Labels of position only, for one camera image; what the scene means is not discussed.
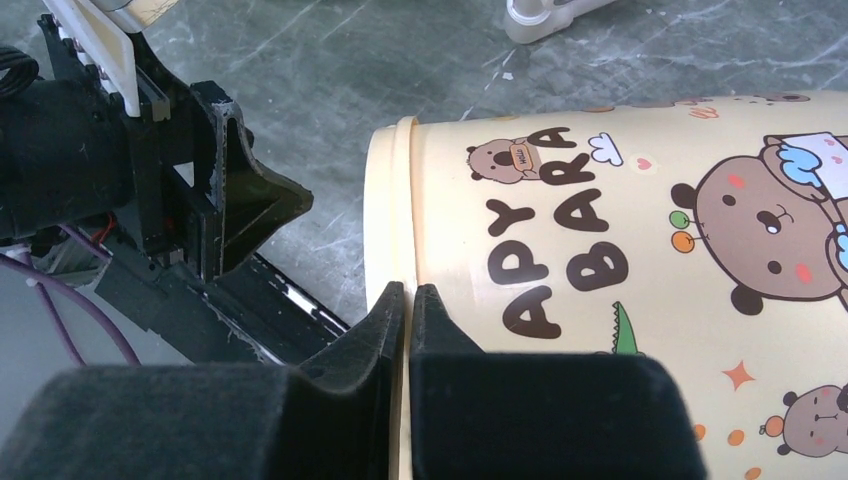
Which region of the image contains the black base bar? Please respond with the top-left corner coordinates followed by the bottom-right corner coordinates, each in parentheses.
top-left (95, 235), bottom-right (350, 365)

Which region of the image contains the cream yellow bucket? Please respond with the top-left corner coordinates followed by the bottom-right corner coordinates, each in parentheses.
top-left (363, 91), bottom-right (847, 479)

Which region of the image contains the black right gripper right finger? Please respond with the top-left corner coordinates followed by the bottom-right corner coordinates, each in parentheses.
top-left (409, 284), bottom-right (708, 479)

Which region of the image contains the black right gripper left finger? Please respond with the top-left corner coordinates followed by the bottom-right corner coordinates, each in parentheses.
top-left (1, 282), bottom-right (405, 479)

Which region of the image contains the white PVC pipe frame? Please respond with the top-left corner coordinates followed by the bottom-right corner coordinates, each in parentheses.
top-left (503, 0), bottom-right (614, 45)

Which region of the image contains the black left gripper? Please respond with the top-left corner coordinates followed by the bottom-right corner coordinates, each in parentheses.
top-left (1, 14), bottom-right (314, 279)

